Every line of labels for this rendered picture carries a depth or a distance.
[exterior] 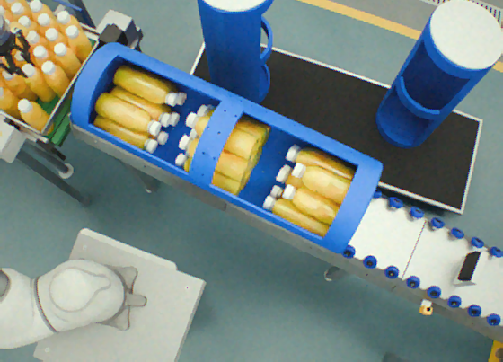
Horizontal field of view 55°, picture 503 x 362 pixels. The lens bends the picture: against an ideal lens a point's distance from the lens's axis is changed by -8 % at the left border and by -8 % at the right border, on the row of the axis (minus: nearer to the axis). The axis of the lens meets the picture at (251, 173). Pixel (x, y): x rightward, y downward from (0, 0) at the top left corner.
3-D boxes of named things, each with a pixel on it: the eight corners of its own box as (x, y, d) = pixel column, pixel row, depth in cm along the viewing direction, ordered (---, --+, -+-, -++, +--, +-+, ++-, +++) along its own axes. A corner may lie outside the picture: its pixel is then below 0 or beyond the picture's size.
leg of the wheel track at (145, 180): (153, 194, 259) (123, 158, 198) (143, 189, 260) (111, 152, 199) (158, 184, 260) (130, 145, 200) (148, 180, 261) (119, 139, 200)
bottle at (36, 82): (59, 96, 176) (40, 74, 158) (42, 106, 175) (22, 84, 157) (53, 81, 177) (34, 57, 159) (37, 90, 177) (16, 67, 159)
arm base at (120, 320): (142, 333, 138) (137, 334, 133) (67, 319, 139) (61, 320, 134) (152, 269, 143) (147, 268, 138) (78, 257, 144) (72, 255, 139)
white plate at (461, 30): (438, -12, 172) (437, -10, 173) (423, 50, 165) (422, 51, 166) (508, 16, 169) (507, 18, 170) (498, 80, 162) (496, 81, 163)
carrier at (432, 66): (383, 87, 257) (368, 136, 251) (436, -12, 173) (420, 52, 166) (436, 106, 255) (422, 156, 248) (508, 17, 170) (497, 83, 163)
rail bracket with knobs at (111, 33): (117, 64, 179) (110, 50, 169) (101, 57, 180) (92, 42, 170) (131, 41, 181) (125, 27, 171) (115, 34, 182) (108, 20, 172)
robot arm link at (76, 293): (133, 312, 134) (111, 311, 113) (73, 332, 133) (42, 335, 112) (114, 255, 139) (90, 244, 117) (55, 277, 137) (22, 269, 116)
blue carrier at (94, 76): (331, 262, 155) (352, 243, 128) (84, 140, 165) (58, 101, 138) (367, 181, 164) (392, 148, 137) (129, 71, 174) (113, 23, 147)
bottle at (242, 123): (268, 131, 154) (212, 105, 156) (267, 127, 147) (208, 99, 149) (257, 153, 153) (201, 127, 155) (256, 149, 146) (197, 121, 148)
